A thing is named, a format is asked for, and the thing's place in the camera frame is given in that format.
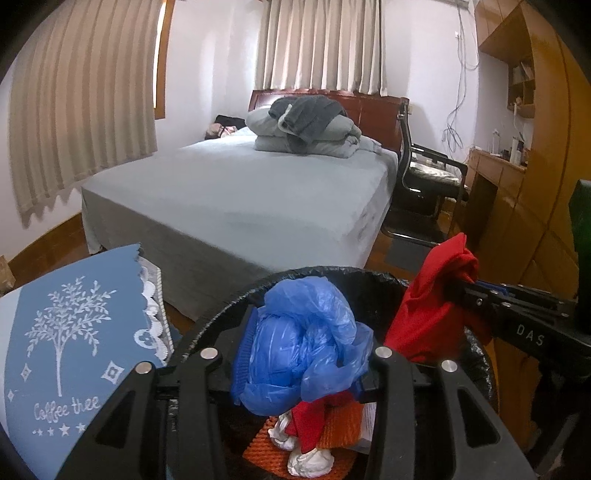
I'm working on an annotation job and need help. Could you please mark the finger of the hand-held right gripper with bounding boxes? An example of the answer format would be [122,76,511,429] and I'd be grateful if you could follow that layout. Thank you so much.
[443,275,570,325]
[478,280,576,308]

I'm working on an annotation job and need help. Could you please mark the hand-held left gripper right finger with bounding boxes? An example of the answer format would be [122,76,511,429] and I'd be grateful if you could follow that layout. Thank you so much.
[353,345,536,480]

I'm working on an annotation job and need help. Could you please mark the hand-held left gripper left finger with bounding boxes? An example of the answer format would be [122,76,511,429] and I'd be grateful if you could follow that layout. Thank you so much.
[55,308,259,480]

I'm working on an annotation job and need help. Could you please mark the small white box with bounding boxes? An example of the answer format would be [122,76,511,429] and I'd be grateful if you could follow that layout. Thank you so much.
[358,401,375,455]

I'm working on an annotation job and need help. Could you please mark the red knit glove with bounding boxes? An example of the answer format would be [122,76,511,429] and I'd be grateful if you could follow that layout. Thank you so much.
[287,392,352,453]
[383,232,492,365]

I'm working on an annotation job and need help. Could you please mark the trash bin with black bag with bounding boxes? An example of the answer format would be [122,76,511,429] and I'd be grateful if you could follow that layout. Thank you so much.
[166,265,498,480]

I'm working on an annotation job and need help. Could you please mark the knotted white cloth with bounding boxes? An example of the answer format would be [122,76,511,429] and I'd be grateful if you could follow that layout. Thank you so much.
[269,413,296,450]

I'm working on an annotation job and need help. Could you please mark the blue cloth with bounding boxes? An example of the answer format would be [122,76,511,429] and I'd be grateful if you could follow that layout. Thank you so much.
[238,277,375,416]

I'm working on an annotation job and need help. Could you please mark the dark grey floor mat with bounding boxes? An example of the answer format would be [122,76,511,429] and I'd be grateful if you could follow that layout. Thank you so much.
[385,240,437,268]

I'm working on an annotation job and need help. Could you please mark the blue tree-print tablecloth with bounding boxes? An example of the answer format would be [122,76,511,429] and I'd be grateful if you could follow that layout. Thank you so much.
[0,244,174,462]

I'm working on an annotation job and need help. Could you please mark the black office chair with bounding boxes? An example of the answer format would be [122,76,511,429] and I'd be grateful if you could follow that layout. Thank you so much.
[381,97,469,245]

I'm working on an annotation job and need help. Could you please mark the white lace cloth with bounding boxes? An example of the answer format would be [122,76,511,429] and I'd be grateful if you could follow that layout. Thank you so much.
[139,258,163,296]

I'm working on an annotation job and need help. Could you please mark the pile of pillows and blankets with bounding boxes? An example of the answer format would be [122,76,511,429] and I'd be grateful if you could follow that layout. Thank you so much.
[245,108,363,158]

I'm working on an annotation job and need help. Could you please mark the wooden headboard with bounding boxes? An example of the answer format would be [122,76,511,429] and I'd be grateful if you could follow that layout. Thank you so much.
[249,89,411,153]

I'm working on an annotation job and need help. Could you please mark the bed with grey sheet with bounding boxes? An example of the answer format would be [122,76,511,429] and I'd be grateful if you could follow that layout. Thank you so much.
[80,134,399,324]

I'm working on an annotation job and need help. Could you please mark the brown paper bag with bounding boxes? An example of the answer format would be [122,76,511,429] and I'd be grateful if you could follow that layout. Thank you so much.
[0,255,16,291]

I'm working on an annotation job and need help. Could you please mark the dark grey blanket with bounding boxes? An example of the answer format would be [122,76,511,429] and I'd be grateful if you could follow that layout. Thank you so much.
[269,95,349,141]

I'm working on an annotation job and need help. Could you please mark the black bag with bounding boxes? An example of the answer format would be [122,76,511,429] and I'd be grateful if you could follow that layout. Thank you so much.
[215,114,247,132]

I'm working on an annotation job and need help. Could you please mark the narrow beige curtain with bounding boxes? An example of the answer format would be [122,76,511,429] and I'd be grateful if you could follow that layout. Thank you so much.
[256,0,386,95]

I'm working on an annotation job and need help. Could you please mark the wide beige curtain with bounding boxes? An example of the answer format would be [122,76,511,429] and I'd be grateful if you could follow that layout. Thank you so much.
[9,0,162,217]

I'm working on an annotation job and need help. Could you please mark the wooden wall unit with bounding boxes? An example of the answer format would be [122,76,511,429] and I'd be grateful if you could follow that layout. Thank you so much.
[457,0,591,444]

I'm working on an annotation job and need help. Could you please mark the white wall cables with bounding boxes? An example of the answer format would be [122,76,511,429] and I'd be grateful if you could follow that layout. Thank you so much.
[441,4,481,151]

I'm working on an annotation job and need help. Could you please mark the wooden window frame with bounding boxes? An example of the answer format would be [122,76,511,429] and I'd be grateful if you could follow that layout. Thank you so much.
[154,0,177,121]

